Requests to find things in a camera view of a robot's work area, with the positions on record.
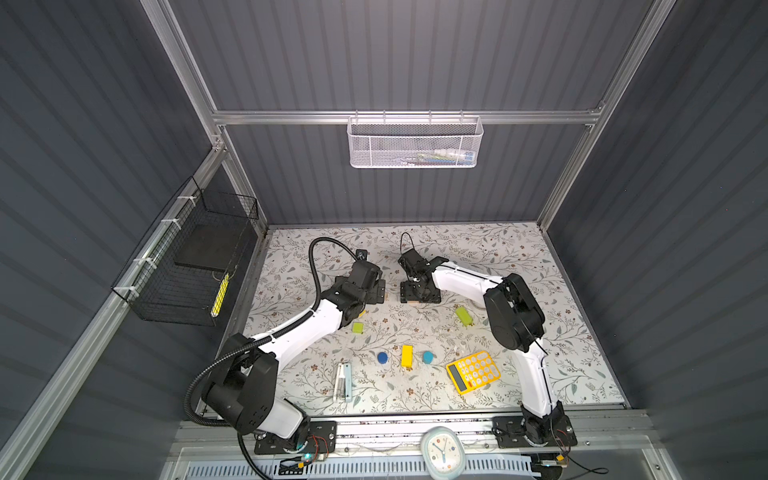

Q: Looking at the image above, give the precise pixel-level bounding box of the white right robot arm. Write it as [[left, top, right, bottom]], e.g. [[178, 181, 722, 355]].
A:
[[398, 248, 564, 421]]

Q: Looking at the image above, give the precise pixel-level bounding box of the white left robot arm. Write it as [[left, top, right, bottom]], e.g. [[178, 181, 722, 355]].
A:
[[201, 259, 385, 449]]

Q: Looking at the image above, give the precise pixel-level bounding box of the long green block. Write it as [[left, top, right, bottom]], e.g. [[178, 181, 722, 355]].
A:
[[455, 306, 474, 327]]

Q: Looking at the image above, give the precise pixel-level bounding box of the long yellow block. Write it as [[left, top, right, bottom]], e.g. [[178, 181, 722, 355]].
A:
[[401, 345, 413, 369]]

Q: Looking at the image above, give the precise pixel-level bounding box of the yellow calculator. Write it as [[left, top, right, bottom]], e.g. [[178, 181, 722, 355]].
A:
[[445, 351, 501, 395]]

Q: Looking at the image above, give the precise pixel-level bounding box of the white stapler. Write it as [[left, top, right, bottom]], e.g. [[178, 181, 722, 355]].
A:
[[333, 362, 353, 403]]

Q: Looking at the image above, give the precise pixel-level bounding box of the yellow green marker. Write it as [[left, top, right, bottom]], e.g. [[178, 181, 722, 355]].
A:
[[210, 273, 230, 318]]

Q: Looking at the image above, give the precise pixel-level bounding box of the white analog clock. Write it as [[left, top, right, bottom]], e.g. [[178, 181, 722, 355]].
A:
[[420, 426, 467, 480]]

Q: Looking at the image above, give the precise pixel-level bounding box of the white wire basket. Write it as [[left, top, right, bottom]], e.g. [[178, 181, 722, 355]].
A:
[[346, 115, 484, 169]]

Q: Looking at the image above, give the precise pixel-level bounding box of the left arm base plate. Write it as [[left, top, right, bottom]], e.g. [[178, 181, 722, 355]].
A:
[[253, 420, 338, 455]]

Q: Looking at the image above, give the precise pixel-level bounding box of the black wire basket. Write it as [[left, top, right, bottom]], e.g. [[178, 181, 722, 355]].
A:
[[112, 178, 260, 327]]

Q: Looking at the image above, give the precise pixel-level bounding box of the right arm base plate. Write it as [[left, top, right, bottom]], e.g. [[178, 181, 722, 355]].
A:
[[491, 415, 578, 449]]

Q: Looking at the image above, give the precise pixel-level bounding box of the black corrugated cable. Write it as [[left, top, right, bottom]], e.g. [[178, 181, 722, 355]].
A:
[[183, 236, 361, 428]]

